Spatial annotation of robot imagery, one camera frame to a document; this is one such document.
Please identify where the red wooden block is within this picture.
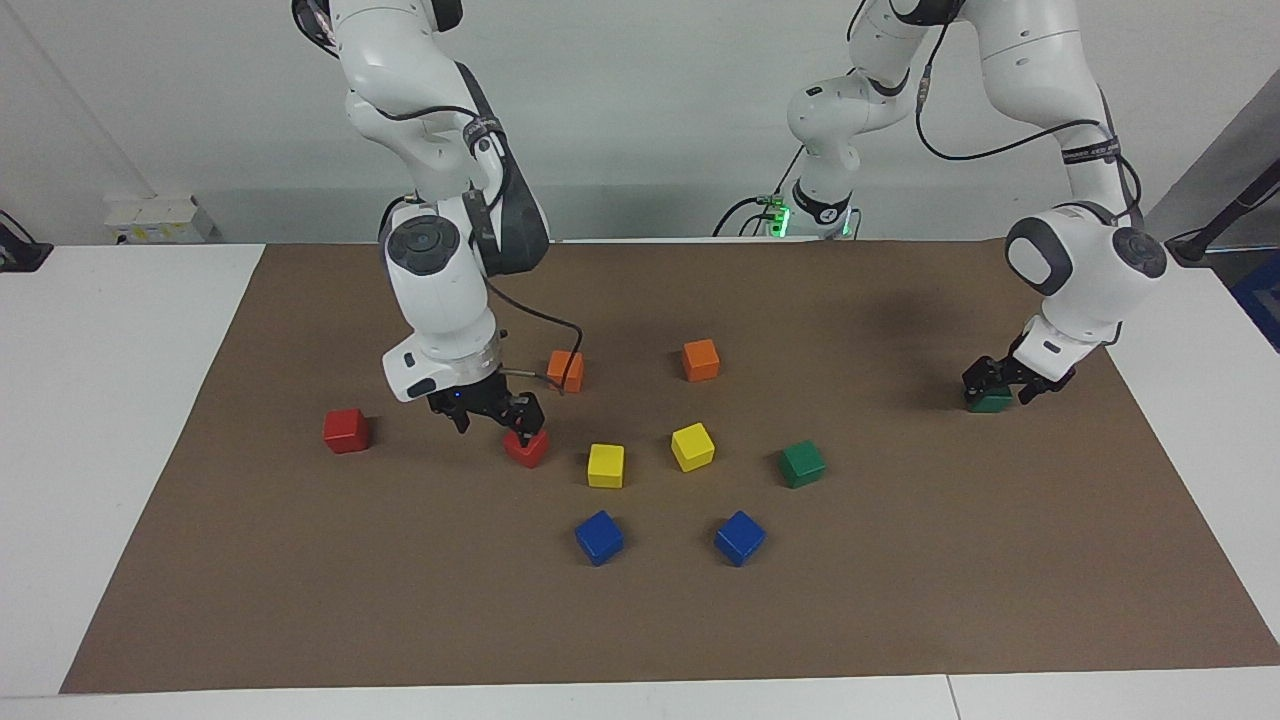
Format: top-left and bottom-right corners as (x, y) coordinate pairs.
(503, 428), (550, 469)
(323, 408), (371, 455)

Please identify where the blue wooden block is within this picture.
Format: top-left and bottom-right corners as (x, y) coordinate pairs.
(714, 510), (767, 568)
(575, 510), (626, 567)

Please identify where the black stand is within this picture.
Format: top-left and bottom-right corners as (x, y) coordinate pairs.
(1165, 158), (1280, 266)

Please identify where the brown table mat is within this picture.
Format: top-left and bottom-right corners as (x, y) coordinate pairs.
(60, 240), (1280, 695)

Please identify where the blue object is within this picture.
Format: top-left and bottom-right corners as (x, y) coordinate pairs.
(1232, 250), (1280, 353)

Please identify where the white box with yellow label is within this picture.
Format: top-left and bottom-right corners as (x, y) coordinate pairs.
(105, 195), (216, 246)

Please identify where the black left arm base cable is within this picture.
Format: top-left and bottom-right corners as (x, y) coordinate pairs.
(712, 195), (776, 238)

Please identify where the black device with cable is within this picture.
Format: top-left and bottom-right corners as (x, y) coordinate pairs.
(0, 210), (53, 273)

